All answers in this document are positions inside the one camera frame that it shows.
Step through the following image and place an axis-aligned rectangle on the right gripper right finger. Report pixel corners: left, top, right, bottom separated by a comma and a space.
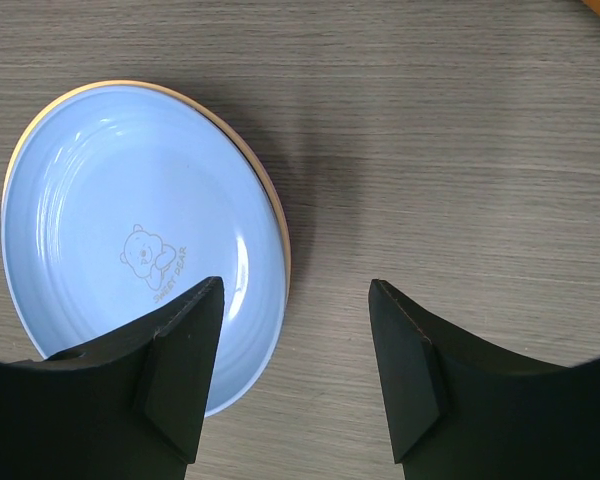
368, 279, 600, 479

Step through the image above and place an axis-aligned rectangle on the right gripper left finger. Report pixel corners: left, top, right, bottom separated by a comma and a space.
0, 277, 224, 479

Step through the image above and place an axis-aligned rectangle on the blue plate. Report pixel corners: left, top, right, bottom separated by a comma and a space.
6, 86, 287, 415

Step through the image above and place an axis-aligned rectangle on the yellow plate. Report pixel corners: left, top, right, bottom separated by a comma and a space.
0, 79, 293, 307

